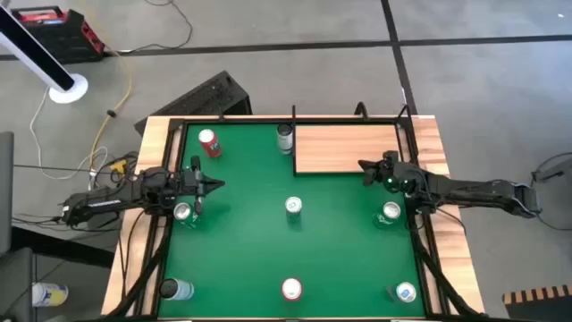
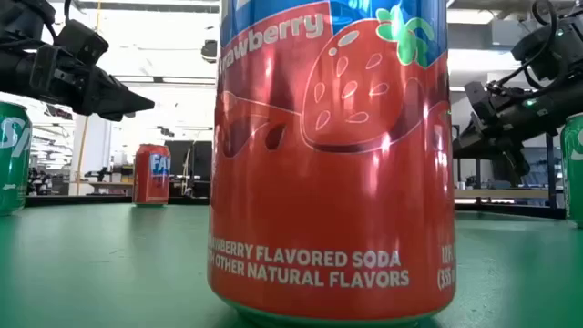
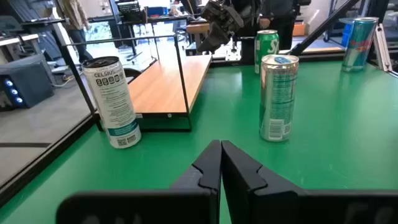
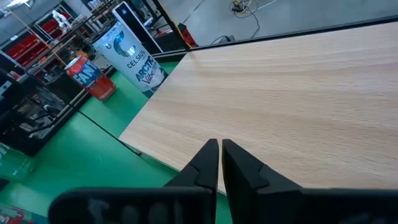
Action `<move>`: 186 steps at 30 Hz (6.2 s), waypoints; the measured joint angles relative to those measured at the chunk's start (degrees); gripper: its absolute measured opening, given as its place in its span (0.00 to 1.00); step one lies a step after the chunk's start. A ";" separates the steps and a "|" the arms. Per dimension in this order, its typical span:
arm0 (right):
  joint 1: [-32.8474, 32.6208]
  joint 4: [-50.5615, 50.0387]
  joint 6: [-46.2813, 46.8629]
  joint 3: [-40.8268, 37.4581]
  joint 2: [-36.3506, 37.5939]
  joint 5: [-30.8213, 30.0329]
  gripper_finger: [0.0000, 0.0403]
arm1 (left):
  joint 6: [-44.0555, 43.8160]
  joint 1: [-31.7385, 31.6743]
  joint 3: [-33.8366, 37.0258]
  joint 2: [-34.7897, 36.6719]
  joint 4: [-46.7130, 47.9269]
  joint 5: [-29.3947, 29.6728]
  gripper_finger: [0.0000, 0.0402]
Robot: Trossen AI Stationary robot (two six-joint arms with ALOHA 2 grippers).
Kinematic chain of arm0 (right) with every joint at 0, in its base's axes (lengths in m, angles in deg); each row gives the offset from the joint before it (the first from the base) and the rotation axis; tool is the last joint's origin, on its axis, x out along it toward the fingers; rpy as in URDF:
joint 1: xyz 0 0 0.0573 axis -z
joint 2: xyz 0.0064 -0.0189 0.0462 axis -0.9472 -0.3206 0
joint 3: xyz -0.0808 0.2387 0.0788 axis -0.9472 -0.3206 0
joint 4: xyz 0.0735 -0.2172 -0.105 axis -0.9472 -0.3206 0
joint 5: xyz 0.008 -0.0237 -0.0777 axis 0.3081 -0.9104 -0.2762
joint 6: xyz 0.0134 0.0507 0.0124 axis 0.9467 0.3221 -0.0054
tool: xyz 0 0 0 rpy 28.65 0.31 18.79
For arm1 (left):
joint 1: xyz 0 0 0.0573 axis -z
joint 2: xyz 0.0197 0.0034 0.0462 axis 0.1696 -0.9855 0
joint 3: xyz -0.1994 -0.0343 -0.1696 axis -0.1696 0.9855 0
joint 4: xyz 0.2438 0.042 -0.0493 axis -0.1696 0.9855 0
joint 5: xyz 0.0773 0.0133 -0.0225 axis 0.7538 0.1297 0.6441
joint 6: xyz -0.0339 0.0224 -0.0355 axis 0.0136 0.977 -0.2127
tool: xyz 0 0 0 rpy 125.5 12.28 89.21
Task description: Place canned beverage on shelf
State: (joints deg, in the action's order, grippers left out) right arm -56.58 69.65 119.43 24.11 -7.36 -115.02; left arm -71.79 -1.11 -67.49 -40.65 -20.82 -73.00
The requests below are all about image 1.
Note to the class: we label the wooden shelf with black frame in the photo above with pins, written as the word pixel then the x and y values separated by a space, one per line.
pixel 339 147

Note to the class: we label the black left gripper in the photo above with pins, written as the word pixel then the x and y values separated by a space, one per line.
pixel 190 181

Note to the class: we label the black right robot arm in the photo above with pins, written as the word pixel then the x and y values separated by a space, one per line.
pixel 469 190

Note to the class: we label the red strawberry soda can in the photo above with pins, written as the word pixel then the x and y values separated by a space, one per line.
pixel 291 289
pixel 211 145

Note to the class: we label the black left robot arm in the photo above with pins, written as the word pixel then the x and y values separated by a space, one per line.
pixel 103 201

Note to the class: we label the white and yellow canister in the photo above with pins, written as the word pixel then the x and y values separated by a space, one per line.
pixel 49 294

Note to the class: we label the yellow power plug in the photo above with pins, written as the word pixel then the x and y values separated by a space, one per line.
pixel 118 166

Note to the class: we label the white Celsius drink can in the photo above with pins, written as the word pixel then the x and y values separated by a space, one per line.
pixel 179 290
pixel 284 141

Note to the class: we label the grey upright panel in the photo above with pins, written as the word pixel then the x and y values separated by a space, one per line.
pixel 5 192

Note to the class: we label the black perforated metal box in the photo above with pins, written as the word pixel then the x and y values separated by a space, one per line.
pixel 201 100

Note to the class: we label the blue white soda can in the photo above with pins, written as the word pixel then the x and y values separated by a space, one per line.
pixel 293 205
pixel 406 292

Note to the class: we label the black metal table frame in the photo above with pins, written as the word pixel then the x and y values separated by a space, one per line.
pixel 426 268

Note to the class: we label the black and red toolbox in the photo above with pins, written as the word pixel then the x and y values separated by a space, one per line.
pixel 58 33

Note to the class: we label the black box with striped edge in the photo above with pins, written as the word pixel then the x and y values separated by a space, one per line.
pixel 536 302

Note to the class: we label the white stand with black panel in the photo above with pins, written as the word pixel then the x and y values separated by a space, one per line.
pixel 36 47

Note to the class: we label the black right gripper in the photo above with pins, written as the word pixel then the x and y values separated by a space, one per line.
pixel 393 172

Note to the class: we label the green soda can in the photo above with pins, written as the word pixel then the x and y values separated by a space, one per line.
pixel 182 211
pixel 391 210

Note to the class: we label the green felt table mat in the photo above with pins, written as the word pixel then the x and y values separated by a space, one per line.
pixel 268 250

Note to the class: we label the grey floor device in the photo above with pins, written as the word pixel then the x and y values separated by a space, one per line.
pixel 556 170

